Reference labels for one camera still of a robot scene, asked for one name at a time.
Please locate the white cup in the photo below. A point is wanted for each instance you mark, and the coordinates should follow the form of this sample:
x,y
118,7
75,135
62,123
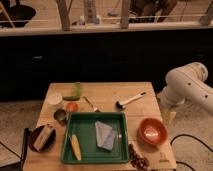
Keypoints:
x,y
54,99

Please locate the bunch of dark grapes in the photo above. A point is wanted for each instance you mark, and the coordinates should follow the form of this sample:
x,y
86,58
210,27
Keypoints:
x,y
138,162

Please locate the black stand left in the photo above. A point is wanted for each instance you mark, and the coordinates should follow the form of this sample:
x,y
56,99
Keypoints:
x,y
18,166

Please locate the red bowl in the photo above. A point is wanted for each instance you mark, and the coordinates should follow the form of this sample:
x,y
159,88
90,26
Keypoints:
x,y
152,131

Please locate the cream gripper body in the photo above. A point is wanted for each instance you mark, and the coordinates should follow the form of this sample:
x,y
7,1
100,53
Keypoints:
x,y
168,116

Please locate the green plastic tray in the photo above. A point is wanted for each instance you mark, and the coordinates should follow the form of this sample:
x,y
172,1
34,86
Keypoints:
x,y
82,124

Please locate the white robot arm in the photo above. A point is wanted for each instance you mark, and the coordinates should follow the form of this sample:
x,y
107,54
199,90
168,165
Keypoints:
x,y
185,83

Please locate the yellow corn cob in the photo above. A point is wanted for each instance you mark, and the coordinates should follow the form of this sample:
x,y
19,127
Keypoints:
x,y
75,147

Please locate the metal spoon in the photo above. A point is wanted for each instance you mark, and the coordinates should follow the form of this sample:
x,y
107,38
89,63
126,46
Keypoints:
x,y
95,109

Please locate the small metal cup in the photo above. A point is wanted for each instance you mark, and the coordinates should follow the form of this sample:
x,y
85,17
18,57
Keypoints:
x,y
60,115

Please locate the dark round plate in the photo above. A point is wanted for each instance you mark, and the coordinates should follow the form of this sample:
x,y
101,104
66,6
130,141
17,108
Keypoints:
x,y
49,143

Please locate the sandwich slice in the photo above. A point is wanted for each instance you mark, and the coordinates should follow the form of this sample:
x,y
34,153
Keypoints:
x,y
43,137

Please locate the orange tomato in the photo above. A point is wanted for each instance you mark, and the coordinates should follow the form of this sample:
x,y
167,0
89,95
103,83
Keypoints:
x,y
71,107

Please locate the blue folded cloth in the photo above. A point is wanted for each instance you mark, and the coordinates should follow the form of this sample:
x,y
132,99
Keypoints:
x,y
105,136

